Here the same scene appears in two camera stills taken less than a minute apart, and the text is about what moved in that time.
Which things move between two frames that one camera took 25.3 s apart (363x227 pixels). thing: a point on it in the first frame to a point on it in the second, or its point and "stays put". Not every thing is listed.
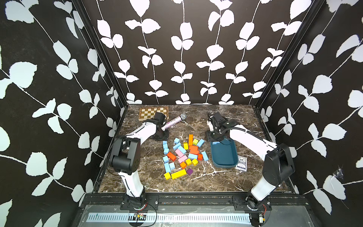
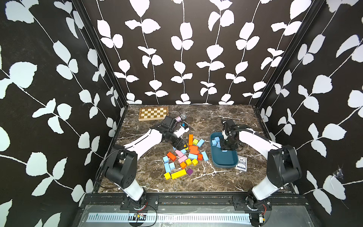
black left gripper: [165, 137] to [180, 146]
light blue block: [192, 156] stays put
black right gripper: [209, 138] to [223, 146]
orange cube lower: [183, 165] stays put
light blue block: [205, 156] stays put
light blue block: [167, 167] stays put
